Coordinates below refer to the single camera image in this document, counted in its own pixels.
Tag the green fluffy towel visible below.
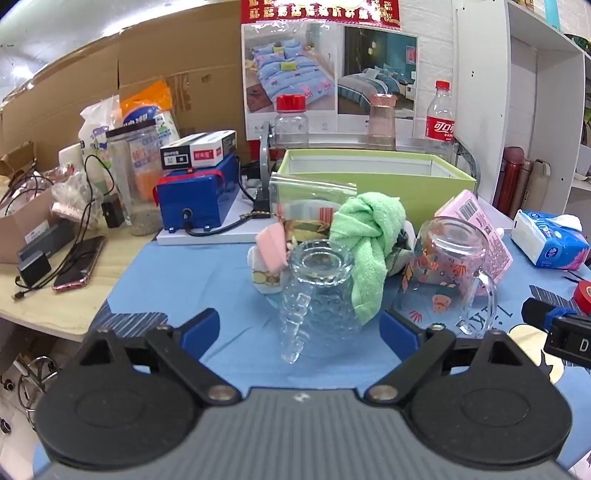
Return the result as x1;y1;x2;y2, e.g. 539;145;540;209
329;192;406;325

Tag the pink sponge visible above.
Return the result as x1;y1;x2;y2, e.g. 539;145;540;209
256;223;287;273

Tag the pink tissue pack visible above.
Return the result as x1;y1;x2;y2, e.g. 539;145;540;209
435;190;513;284

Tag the clear zip bag pack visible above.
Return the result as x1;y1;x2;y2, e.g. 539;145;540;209
269;173;358;227

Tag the white knotted towel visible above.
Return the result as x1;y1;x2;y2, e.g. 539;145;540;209
247;246;283;295

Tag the red electrical tape roll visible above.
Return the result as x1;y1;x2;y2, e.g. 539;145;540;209
573;280;591;316

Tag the blue table mat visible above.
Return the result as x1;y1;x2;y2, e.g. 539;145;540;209
32;230;591;471

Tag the cartoon printed glass mug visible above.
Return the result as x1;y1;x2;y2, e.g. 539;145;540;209
393;217;497;338

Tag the blue Vinda tissue pack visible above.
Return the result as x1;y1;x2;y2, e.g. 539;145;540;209
511;210;590;270

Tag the textured clear glass mug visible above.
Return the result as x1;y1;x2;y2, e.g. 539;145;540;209
280;239;362;364

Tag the beige thermos bottle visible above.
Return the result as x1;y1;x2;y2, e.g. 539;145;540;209
522;159;551;211

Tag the smartphone with pink case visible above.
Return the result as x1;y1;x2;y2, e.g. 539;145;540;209
52;235;106;293

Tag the black power adapter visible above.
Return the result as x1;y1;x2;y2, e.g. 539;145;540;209
101;194;124;229

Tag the red thermos bottle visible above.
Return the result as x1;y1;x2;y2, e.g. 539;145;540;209
493;146;525;215

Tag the blue power supply box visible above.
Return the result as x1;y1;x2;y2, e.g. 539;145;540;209
152;154;239;232

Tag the green cardboard box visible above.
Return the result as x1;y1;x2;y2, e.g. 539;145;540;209
279;149;476;227

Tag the tall clear plastic jar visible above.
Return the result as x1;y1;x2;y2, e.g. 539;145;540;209
106;119;162;236

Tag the black white pen box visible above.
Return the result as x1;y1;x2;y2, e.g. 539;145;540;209
160;130;238;170

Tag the Coca-Cola plastic bottle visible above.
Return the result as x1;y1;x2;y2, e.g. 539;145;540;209
425;80;455;160

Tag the red lid clear jar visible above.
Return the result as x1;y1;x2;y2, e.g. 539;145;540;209
274;94;310;149

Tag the white shelf unit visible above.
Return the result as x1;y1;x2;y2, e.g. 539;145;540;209
453;1;590;214

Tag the bedding poster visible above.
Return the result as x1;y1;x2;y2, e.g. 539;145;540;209
240;0;419;140

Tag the black power cable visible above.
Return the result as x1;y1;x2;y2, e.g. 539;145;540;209
182;161;260;237

